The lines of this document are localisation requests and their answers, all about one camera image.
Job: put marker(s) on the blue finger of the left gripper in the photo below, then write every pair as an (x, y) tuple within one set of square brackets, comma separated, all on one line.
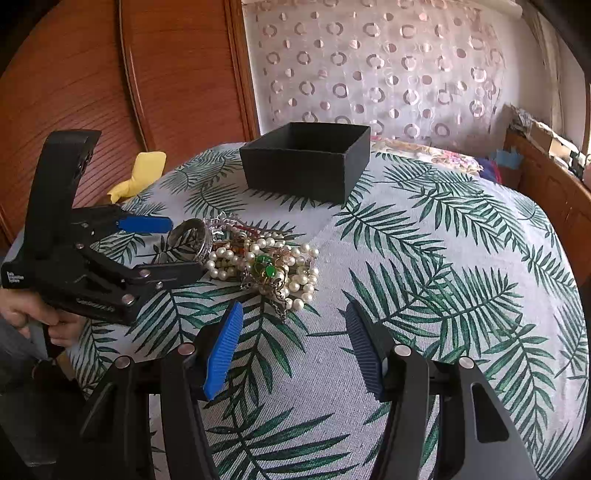
[(141, 224)]

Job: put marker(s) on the wooden side cabinet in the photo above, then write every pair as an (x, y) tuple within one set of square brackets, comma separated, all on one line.
[(562, 196)]

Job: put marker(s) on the person's left hand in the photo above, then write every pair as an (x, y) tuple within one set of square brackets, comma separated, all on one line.
[(20, 307)]

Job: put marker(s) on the circle pattern sheer curtain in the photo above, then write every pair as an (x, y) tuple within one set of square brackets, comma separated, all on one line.
[(427, 72)]

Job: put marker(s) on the wide metal cuff bangle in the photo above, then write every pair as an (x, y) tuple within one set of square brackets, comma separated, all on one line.
[(190, 241)]

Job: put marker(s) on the blue blanket edge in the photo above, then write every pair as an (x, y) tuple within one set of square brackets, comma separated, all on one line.
[(489, 170)]

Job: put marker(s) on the yellow plush toy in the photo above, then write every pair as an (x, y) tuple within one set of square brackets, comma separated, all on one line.
[(147, 168)]

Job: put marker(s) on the blue paper bag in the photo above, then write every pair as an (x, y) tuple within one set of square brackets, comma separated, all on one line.
[(508, 159)]

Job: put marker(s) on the palm leaf print cloth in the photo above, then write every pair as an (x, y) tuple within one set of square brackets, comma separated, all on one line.
[(451, 264)]

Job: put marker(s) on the black open jewelry box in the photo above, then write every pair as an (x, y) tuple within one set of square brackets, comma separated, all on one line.
[(318, 161)]

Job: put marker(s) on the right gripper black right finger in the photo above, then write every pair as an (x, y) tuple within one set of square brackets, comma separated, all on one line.
[(477, 438)]

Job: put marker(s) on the green gem pendant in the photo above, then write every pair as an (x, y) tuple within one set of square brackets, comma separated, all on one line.
[(264, 269)]

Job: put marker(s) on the wooden wardrobe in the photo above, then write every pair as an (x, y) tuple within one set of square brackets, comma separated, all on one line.
[(149, 75)]

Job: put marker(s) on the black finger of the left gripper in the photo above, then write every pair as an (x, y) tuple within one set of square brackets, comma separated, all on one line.
[(164, 275)]

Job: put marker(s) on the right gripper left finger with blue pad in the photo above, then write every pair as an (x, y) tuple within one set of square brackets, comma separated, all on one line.
[(192, 373)]

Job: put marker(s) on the floral bedspread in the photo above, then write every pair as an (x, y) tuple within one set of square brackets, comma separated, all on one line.
[(452, 160)]

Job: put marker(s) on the cardboard box on cabinet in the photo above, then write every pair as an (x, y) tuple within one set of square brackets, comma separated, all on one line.
[(550, 142)]

